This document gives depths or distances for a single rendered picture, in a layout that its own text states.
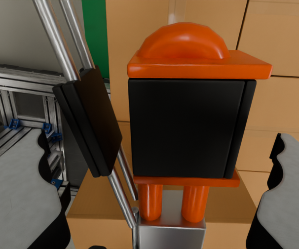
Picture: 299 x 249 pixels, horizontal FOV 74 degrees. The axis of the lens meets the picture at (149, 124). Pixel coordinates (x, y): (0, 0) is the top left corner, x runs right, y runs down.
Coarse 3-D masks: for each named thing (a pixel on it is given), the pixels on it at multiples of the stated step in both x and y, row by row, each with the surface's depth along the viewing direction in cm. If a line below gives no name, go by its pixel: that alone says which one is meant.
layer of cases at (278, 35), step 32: (128, 0) 56; (160, 0) 56; (192, 0) 55; (224, 0) 55; (256, 0) 55; (288, 0) 54; (128, 32) 60; (224, 32) 59; (256, 32) 58; (288, 32) 58; (288, 64) 62; (256, 96) 68; (288, 96) 67; (256, 128) 74; (288, 128) 73; (256, 160) 81; (256, 192) 89
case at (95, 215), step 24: (120, 168) 54; (96, 192) 46; (216, 192) 46; (240, 192) 46; (72, 216) 41; (96, 216) 41; (120, 216) 41; (216, 216) 40; (240, 216) 40; (96, 240) 44; (120, 240) 43; (216, 240) 42; (240, 240) 42
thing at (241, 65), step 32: (128, 64) 10; (160, 64) 10; (192, 64) 10; (224, 64) 10; (256, 64) 10; (128, 96) 11; (160, 96) 11; (192, 96) 11; (224, 96) 11; (160, 128) 12; (192, 128) 12; (224, 128) 12; (160, 160) 13; (192, 160) 13; (224, 160) 13
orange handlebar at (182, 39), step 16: (160, 32) 11; (176, 32) 11; (192, 32) 11; (208, 32) 11; (144, 48) 11; (160, 48) 11; (176, 48) 11; (192, 48) 11; (208, 48) 11; (224, 48) 11; (144, 192) 17; (160, 192) 17; (192, 192) 16; (208, 192) 17; (144, 208) 18; (160, 208) 18; (192, 208) 17
